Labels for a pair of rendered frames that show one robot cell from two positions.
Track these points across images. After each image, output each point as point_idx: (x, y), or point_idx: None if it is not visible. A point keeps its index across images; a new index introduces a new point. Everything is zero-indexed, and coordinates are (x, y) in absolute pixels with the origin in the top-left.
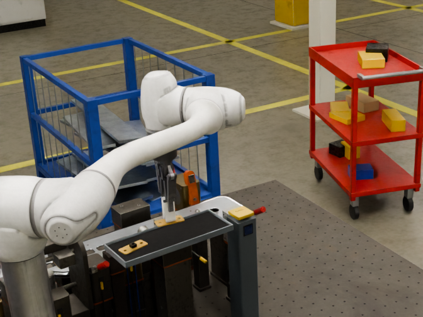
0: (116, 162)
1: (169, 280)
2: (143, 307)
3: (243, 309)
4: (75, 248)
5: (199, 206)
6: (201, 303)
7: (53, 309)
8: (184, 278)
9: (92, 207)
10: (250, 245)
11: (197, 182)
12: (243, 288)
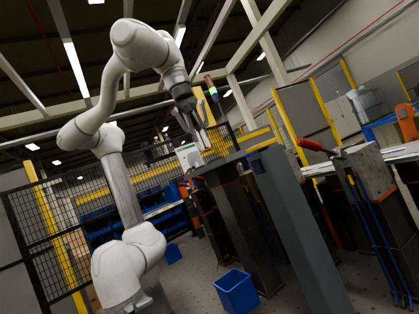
0: (91, 109)
1: (217, 200)
2: (272, 227)
3: (297, 274)
4: None
5: (396, 146)
6: (378, 263)
7: (114, 185)
8: (226, 204)
9: (59, 133)
10: (270, 189)
11: (416, 116)
12: (284, 244)
